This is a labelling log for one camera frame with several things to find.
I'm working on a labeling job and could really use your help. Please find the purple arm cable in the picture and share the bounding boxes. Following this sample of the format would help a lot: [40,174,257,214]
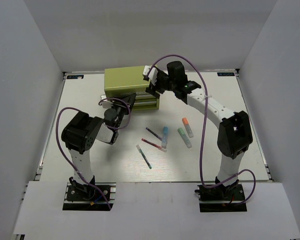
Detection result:
[147,53,257,206]
[55,97,134,211]

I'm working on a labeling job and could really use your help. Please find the blue label sticker right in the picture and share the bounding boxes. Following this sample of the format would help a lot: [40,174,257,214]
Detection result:
[217,72,235,77]

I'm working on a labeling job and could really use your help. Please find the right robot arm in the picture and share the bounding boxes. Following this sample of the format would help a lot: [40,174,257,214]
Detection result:
[142,61,253,200]

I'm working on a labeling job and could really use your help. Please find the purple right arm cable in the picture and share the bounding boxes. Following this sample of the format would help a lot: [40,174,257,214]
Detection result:
[147,53,257,206]

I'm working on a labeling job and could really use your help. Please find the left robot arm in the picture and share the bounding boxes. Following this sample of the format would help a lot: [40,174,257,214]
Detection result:
[61,93,137,200]

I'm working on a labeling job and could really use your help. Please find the blue label sticker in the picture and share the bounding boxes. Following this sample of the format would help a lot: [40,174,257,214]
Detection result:
[66,74,84,80]
[217,72,235,77]

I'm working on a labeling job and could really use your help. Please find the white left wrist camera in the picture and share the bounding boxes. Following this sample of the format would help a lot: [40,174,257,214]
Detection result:
[98,94,113,109]

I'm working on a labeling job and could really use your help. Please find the red gel pen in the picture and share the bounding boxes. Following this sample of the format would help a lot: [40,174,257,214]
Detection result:
[141,138,167,153]

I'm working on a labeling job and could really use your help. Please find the green metal drawer chest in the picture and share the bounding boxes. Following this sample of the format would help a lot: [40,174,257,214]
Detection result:
[104,66,160,111]

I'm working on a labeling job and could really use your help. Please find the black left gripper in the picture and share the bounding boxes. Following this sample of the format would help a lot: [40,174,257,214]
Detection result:
[110,93,136,131]

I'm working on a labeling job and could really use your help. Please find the green gel pen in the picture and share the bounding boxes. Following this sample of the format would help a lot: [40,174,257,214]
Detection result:
[136,144,152,169]

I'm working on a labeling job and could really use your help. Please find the blue highlighter marker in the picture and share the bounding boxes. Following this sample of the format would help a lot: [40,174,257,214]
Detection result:
[161,126,169,149]

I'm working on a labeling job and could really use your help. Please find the orange highlighter marker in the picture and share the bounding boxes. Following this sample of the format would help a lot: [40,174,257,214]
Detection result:
[182,117,194,138]

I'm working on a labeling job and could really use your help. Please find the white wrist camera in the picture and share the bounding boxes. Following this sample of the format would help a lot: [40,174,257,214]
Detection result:
[142,65,158,86]
[98,94,113,109]

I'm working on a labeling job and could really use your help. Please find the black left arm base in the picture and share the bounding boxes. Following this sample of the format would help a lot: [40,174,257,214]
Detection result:
[62,182,116,212]

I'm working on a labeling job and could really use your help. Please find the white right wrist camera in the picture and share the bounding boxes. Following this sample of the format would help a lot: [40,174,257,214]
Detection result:
[142,65,158,86]

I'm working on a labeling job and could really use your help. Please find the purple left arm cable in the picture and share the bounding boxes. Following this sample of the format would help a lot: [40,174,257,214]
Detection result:
[55,97,134,211]

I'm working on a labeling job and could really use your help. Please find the purple gel pen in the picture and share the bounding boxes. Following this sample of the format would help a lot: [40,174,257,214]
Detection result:
[145,127,162,141]

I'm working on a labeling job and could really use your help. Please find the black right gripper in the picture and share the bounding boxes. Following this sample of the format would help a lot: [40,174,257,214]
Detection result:
[146,69,177,99]

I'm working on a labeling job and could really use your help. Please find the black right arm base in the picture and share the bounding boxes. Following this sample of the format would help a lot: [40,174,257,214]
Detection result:
[194,184,247,213]

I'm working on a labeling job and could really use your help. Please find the green highlighter marker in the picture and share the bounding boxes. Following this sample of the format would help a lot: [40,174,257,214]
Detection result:
[177,127,192,148]

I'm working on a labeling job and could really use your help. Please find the blue label sticker left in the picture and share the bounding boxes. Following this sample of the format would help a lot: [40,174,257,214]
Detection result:
[66,74,84,80]

